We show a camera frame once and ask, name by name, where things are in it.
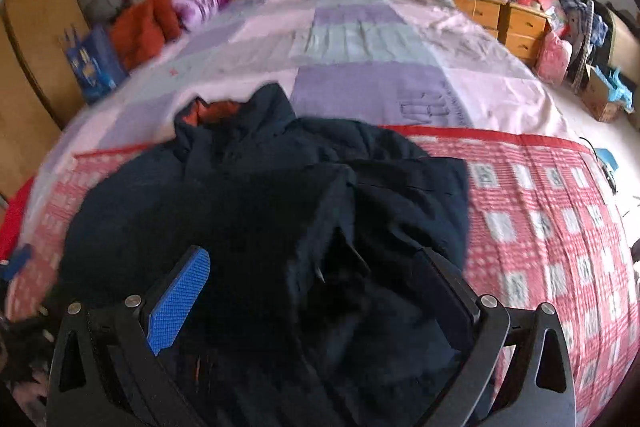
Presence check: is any dark navy padded jacket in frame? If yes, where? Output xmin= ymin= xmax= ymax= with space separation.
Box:
xmin=53 ymin=83 xmax=469 ymax=426

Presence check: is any blue patterned clothes pile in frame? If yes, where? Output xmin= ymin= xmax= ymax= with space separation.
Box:
xmin=560 ymin=0 xmax=608 ymax=52

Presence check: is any red garment on bed edge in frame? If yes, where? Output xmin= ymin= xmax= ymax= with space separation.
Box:
xmin=0 ymin=176 xmax=35 ymax=261

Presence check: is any red checkered mat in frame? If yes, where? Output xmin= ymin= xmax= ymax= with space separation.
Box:
xmin=6 ymin=126 xmax=639 ymax=426

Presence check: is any wooden wardrobe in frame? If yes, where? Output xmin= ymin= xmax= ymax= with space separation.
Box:
xmin=1 ymin=0 xmax=89 ymax=198

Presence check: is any blue gift bag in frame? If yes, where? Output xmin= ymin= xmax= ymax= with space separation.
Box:
xmin=63 ymin=25 xmax=128 ymax=105

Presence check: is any cardboard box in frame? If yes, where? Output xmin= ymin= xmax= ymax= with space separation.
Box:
xmin=580 ymin=65 xmax=634 ymax=124

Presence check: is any rust red folded blanket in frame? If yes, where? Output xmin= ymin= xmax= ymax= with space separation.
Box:
xmin=110 ymin=0 xmax=182 ymax=72

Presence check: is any pastel patchwork bed sheet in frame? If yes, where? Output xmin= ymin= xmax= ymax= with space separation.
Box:
xmin=22 ymin=0 xmax=570 ymax=239

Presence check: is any pink plastic bag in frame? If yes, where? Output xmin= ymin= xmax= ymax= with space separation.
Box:
xmin=534 ymin=31 xmax=573 ymax=86

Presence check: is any grey backpack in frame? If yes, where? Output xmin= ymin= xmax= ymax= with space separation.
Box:
xmin=84 ymin=0 xmax=124 ymax=26

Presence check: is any wooden nightstand right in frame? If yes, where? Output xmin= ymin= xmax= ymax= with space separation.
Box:
xmin=498 ymin=3 xmax=549 ymax=67

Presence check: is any wooden nightstand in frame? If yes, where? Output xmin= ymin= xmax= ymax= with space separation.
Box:
xmin=498 ymin=3 xmax=549 ymax=67
xmin=452 ymin=0 xmax=506 ymax=39

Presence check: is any wooden nightstand left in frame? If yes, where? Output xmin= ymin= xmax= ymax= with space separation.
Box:
xmin=452 ymin=0 xmax=506 ymax=39

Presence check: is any purple white pillow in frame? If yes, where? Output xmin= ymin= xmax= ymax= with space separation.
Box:
xmin=171 ymin=0 xmax=231 ymax=31

